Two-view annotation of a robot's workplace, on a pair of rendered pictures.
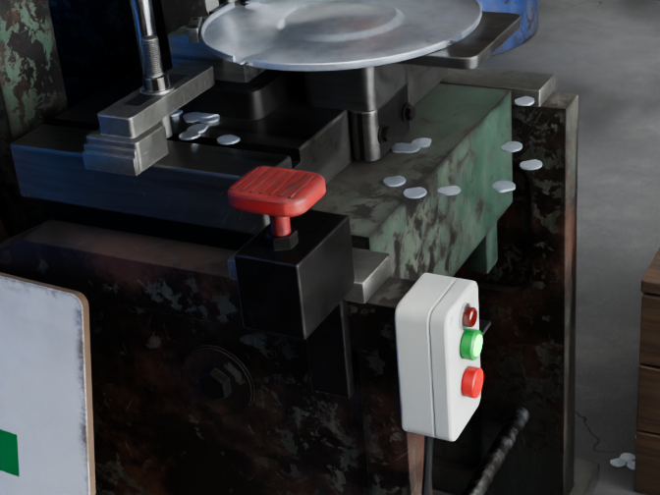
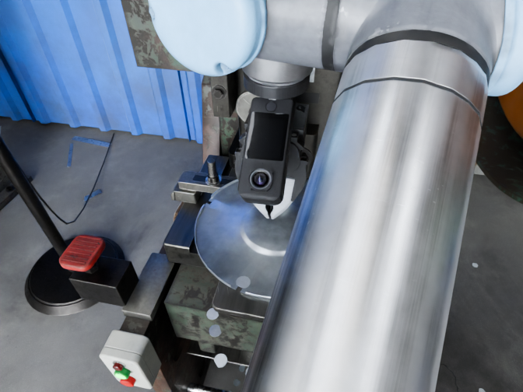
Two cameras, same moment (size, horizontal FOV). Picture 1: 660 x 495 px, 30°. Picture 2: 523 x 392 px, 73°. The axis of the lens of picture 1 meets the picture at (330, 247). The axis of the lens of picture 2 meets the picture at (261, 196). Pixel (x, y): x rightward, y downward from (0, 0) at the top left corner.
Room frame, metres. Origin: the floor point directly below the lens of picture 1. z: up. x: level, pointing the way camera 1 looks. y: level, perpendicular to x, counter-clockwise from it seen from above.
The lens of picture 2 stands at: (1.08, -0.43, 1.26)
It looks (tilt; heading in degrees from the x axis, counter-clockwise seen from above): 44 degrees down; 72
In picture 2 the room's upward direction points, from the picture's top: straight up
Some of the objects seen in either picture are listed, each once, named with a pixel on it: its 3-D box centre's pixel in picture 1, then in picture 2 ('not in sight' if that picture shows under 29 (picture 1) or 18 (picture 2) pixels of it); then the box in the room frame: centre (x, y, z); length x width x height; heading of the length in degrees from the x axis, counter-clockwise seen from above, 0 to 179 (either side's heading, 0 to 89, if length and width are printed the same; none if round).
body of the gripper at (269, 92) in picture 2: not in sight; (275, 117); (1.21, -0.08, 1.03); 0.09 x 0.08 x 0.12; 61
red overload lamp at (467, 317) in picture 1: (468, 316); (117, 366); (0.92, -0.11, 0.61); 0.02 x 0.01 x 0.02; 151
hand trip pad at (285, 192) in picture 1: (280, 224); (88, 262); (0.90, 0.04, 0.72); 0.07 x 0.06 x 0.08; 61
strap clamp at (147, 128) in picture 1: (151, 90); (209, 179); (1.15, 0.16, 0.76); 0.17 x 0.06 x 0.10; 151
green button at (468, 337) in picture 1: (470, 344); (122, 372); (0.91, -0.12, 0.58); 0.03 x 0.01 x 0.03; 151
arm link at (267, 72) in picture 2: not in sight; (274, 52); (1.21, -0.08, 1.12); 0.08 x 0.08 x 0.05
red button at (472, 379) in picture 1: (472, 382); (128, 380); (0.91, -0.12, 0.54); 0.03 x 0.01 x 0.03; 151
